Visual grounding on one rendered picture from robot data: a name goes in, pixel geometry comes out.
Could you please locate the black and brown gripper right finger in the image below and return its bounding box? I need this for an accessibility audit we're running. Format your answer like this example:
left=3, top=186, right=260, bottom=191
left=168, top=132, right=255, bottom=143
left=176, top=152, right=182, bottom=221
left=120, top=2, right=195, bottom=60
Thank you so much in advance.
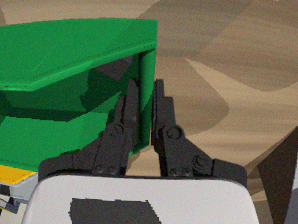
left=151, top=79, right=247, bottom=188

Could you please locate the green bin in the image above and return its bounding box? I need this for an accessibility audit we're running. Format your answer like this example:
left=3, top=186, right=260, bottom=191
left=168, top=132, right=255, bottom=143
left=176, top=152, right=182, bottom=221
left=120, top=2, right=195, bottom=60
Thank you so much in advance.
left=0, top=18, right=158, bottom=172

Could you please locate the grey metal rack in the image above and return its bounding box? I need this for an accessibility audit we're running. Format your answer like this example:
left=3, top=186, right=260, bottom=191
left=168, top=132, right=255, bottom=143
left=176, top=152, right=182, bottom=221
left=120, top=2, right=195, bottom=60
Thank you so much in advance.
left=0, top=197, right=28, bottom=214

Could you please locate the grey open bin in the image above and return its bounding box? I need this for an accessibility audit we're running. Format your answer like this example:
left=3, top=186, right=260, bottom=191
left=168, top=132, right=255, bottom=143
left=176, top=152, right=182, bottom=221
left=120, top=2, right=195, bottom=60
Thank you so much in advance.
left=0, top=172, right=38, bottom=201

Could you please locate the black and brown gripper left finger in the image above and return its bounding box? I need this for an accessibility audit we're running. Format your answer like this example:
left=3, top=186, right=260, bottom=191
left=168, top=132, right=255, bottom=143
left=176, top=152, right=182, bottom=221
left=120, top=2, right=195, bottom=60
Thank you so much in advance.
left=38, top=78, right=139, bottom=182

